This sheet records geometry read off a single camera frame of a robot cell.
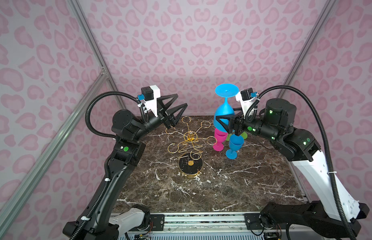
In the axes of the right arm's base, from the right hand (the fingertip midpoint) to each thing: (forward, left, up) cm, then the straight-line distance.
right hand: (223, 114), depth 54 cm
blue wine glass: (+9, -13, -33) cm, 36 cm away
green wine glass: (+14, -9, -32) cm, 36 cm away
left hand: (+1, +15, +7) cm, 16 cm away
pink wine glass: (+13, -5, -32) cm, 35 cm away
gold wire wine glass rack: (+3, +13, -46) cm, 48 cm away
